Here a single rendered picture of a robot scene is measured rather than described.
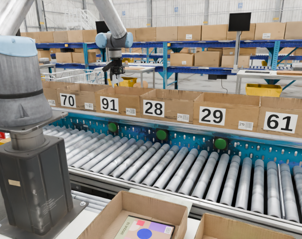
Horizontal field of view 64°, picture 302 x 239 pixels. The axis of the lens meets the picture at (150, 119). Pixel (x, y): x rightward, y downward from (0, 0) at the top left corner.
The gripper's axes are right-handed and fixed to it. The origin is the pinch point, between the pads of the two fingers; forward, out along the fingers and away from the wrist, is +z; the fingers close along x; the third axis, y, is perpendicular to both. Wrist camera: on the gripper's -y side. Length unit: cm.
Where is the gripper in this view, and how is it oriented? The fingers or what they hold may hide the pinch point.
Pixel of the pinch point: (114, 85)
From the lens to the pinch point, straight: 179.5
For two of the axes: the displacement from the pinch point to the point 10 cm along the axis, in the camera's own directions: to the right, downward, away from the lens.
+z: 0.2, 9.5, 3.2
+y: 9.1, 1.1, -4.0
